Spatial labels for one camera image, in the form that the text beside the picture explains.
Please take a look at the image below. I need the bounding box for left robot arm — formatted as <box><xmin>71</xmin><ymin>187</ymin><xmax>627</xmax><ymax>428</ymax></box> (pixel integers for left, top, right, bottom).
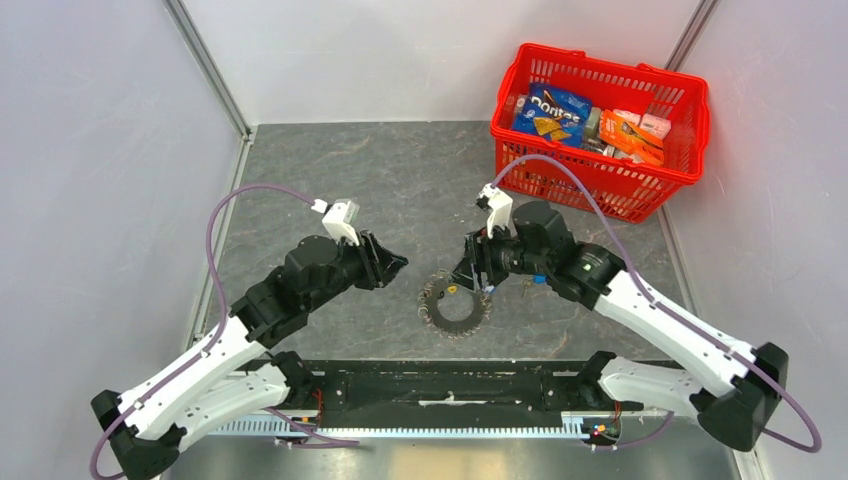
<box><xmin>91</xmin><ymin>230</ymin><xmax>409</xmax><ymax>479</ymax></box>

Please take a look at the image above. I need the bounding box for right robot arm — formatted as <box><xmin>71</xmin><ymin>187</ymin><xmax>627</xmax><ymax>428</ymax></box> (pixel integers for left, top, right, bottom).
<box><xmin>453</xmin><ymin>197</ymin><xmax>789</xmax><ymax>452</ymax></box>

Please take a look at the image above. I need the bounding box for blue-headed key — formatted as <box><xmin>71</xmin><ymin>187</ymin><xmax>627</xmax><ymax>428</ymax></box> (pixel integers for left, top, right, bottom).
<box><xmin>522</xmin><ymin>274</ymin><xmax>547</xmax><ymax>287</ymax></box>

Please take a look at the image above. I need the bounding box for orange snack box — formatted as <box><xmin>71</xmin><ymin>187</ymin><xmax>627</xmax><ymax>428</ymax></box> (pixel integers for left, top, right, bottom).
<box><xmin>599</xmin><ymin>110</ymin><xmax>665</xmax><ymax>166</ymax></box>

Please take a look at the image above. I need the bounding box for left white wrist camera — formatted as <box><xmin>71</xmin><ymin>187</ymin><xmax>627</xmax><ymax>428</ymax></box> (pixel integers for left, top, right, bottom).
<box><xmin>311</xmin><ymin>199</ymin><xmax>360</xmax><ymax>246</ymax></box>

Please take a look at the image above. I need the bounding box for pink small box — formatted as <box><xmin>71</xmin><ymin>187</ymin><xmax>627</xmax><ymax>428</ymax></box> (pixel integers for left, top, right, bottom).
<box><xmin>639</xmin><ymin>114</ymin><xmax>672</xmax><ymax>139</ymax></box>

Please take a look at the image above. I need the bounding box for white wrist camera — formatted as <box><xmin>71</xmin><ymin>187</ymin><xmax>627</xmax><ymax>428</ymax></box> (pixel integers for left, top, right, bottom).
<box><xmin>311</xmin><ymin>199</ymin><xmax>360</xmax><ymax>246</ymax></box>
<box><xmin>475</xmin><ymin>183</ymin><xmax>513</xmax><ymax>239</ymax></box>

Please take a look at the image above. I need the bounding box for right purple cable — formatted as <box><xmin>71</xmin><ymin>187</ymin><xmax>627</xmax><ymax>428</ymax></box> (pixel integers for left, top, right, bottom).
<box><xmin>491</xmin><ymin>154</ymin><xmax>823</xmax><ymax>454</ymax></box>

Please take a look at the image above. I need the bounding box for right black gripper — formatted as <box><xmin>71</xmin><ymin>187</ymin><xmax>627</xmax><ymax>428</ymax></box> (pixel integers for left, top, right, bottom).
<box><xmin>446</xmin><ymin>218</ymin><xmax>550</xmax><ymax>292</ymax></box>

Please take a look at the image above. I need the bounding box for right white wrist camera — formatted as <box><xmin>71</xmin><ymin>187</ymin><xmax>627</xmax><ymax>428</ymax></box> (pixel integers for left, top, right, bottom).
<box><xmin>475</xmin><ymin>183</ymin><xmax>513</xmax><ymax>239</ymax></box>

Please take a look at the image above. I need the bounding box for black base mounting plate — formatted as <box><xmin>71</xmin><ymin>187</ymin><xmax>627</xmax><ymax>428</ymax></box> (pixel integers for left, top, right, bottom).
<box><xmin>280</xmin><ymin>359</ymin><xmax>617</xmax><ymax>429</ymax></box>

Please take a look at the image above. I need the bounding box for red plastic shopping basket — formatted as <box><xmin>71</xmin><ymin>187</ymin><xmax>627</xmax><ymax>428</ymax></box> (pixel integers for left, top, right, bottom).
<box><xmin>490</xmin><ymin>43</ymin><xmax>710</xmax><ymax>223</ymax></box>

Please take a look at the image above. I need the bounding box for blue Doritos bag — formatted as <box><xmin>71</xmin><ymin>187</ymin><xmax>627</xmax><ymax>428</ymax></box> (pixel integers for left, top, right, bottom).
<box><xmin>511</xmin><ymin>82</ymin><xmax>593</xmax><ymax>147</ymax></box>

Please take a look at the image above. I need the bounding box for round keyring disc with keys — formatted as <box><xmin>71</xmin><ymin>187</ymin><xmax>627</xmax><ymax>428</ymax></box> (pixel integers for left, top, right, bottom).
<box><xmin>417</xmin><ymin>269</ymin><xmax>492</xmax><ymax>339</ymax></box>

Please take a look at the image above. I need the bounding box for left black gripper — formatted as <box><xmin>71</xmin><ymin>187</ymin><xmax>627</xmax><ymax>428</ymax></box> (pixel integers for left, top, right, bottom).
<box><xmin>305</xmin><ymin>230</ymin><xmax>409</xmax><ymax>313</ymax></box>

